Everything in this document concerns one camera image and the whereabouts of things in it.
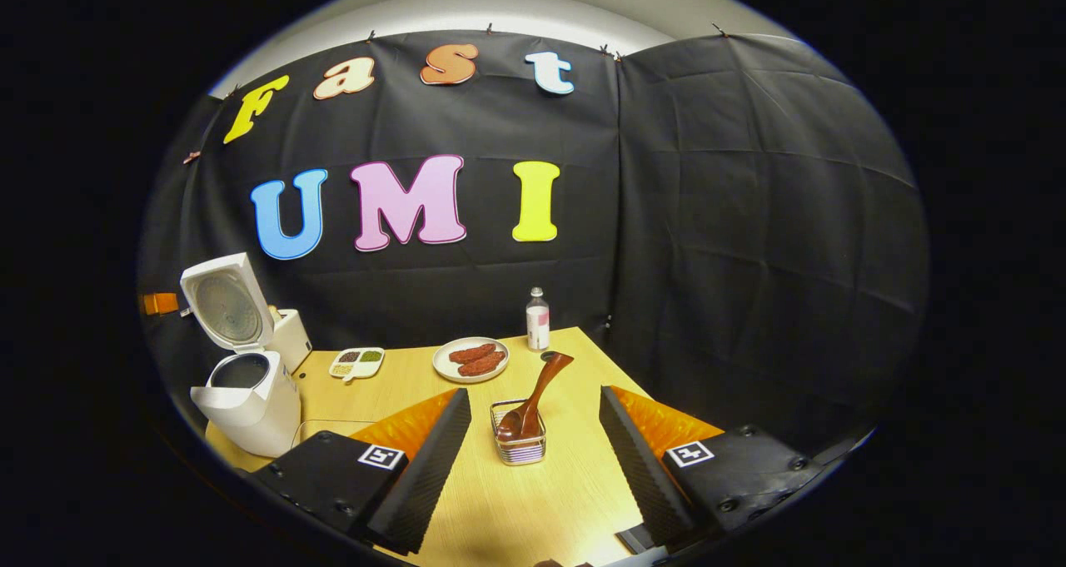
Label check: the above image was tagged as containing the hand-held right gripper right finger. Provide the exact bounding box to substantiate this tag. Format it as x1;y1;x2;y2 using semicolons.
598;385;825;551

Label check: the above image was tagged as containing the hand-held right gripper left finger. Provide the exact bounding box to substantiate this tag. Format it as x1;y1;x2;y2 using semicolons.
250;388;472;555

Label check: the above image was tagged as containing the metal wire chopstick holder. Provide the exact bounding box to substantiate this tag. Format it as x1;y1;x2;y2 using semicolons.
490;399;547;466

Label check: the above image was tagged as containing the brown wooden spoon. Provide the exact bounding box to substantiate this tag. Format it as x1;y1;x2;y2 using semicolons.
497;352;575;443

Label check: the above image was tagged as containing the white rice cooker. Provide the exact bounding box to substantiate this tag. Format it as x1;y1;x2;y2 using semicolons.
180;252;302;458

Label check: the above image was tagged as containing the round white plate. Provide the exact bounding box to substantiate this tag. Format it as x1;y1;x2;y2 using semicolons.
432;336;510;384

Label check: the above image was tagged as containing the white divided grain dish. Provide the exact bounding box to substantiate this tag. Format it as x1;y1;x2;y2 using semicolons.
329;347;386;383

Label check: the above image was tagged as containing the white toaster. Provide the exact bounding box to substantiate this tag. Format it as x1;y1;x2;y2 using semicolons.
266;305;313;375

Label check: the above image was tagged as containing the clear bottle with pink label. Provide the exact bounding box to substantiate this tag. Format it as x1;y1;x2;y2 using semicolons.
526;287;550;352

